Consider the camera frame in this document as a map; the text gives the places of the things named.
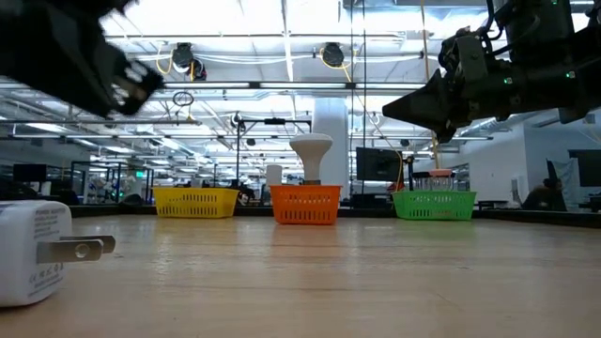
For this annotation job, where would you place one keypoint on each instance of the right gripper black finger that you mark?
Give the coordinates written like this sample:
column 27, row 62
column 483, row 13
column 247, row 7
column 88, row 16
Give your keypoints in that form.
column 446, row 133
column 422, row 105

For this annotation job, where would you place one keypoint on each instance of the blue sand black hourglass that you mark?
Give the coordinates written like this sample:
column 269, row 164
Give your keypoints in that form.
column 426, row 174

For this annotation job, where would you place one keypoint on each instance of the orange sand black hourglass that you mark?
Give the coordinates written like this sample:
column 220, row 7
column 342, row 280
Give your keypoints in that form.
column 417, row 175

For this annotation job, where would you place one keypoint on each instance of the orange plastic basket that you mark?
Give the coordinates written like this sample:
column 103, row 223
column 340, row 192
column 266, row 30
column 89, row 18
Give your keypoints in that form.
column 305, row 204

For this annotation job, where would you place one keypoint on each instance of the purple and white wall charger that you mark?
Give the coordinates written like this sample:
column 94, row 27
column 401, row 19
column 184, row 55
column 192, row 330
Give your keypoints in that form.
column 28, row 253

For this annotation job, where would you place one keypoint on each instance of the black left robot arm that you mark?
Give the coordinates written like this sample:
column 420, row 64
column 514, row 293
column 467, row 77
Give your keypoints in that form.
column 47, row 51

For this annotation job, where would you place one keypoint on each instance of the green plastic basket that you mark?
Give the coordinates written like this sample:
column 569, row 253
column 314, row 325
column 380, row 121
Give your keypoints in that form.
column 434, row 205

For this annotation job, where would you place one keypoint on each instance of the black computer monitor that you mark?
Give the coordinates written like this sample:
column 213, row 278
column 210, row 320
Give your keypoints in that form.
column 584, row 165
column 29, row 172
column 378, row 163

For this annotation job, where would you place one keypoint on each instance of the person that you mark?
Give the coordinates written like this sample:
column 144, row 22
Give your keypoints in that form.
column 542, row 195

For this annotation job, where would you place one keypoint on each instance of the white round lamp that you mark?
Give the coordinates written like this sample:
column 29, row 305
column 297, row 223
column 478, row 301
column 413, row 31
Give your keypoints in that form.
column 311, row 150

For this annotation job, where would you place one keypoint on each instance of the yellow plastic basket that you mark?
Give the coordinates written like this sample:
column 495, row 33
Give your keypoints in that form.
column 195, row 202

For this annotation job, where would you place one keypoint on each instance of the white cylinder object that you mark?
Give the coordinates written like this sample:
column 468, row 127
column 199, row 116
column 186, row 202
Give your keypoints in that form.
column 273, row 174

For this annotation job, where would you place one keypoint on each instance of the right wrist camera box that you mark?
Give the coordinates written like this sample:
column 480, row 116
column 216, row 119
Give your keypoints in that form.
column 469, row 56

